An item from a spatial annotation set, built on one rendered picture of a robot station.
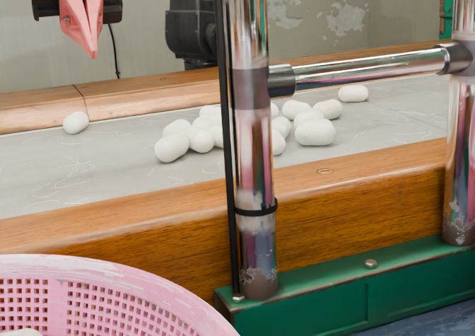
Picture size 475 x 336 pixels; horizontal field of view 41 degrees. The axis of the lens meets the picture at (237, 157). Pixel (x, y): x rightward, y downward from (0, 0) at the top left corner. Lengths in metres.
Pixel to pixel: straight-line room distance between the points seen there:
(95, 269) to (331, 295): 0.16
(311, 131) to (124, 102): 0.25
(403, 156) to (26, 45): 2.23
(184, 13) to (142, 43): 1.65
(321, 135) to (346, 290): 0.19
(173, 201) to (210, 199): 0.02
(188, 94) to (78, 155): 0.20
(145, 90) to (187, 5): 0.28
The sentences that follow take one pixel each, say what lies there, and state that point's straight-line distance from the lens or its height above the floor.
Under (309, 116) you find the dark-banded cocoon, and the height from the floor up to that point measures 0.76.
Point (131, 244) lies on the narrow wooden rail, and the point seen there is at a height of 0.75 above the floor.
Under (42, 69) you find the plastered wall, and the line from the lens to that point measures 2.61.
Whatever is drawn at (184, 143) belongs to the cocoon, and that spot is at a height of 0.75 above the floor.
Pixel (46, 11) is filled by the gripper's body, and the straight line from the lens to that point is 0.78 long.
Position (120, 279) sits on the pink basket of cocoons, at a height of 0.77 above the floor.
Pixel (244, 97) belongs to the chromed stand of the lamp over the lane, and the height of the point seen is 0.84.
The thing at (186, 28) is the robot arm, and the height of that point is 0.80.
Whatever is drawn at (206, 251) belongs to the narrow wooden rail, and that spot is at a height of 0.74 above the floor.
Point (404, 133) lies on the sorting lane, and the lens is 0.62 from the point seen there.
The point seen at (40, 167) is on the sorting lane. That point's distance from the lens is 0.58.
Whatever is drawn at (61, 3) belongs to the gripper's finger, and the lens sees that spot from 0.74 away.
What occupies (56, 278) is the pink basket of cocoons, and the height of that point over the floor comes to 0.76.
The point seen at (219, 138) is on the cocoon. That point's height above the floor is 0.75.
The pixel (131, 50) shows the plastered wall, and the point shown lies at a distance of 2.64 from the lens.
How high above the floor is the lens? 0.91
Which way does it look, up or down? 18 degrees down
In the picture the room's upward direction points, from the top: 3 degrees counter-clockwise
